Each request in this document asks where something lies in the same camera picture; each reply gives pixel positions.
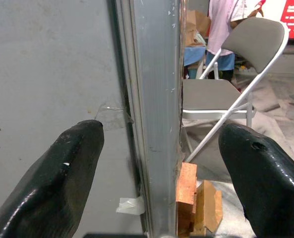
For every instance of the white tape piece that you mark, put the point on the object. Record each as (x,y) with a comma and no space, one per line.
(130,205)

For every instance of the person in pink shirt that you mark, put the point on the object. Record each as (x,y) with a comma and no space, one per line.
(221,27)

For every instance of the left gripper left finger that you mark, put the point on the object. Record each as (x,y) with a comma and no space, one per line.
(50,186)

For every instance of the fridge door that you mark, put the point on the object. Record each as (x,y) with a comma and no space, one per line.
(159,99)

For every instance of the orange brick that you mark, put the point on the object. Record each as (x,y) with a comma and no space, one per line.
(186,183)

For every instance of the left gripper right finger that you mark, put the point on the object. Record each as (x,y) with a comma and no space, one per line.
(268,186)

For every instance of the clear tape piece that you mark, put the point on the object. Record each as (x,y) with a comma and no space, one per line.
(109,116)

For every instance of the grey white folding chair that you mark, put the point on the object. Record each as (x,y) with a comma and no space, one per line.
(211,96)

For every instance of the light wooden block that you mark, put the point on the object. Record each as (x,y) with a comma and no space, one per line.
(207,205)

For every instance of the grey fridge body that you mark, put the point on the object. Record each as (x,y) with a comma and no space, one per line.
(50,62)

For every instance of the brown paper bag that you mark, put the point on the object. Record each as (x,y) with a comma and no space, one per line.
(196,24)

